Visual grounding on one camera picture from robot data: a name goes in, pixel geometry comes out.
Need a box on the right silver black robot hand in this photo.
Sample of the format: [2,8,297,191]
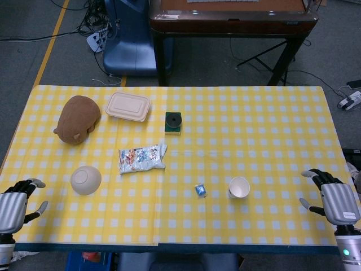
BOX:
[299,168,361,226]

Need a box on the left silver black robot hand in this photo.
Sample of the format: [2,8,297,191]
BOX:
[0,178,49,234]

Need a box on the white paper cup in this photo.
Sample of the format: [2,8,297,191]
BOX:
[227,176,251,199]

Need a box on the beige upturned bowl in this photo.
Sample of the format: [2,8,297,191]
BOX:
[70,165,102,196]

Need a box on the blue plastic crate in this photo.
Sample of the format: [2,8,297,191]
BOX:
[65,252,113,271]

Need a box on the white power strip with plugs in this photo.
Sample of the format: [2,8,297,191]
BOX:
[337,90,361,111]

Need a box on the yellow white checkered tablecloth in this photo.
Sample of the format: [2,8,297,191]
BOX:
[0,84,361,246]

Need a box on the brown capybara plush toy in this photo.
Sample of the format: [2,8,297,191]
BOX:
[53,95,102,146]

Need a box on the silver printed snack bag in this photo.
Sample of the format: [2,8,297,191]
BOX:
[118,143,168,175]

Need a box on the small blue wrapped packet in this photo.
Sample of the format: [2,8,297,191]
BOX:
[194,182,207,198]

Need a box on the beige lidded food container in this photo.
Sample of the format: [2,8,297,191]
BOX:
[105,91,152,123]

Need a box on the green yellow sponge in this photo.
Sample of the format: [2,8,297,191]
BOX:
[164,111,182,136]

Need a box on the black round disc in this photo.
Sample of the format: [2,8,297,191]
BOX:
[165,112,182,129]

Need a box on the blue machine base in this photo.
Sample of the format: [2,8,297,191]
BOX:
[102,0,173,76]

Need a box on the dark wooden mahjong table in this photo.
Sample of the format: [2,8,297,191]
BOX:
[148,0,319,87]

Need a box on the black cable bundle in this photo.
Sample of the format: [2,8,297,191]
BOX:
[73,0,113,37]

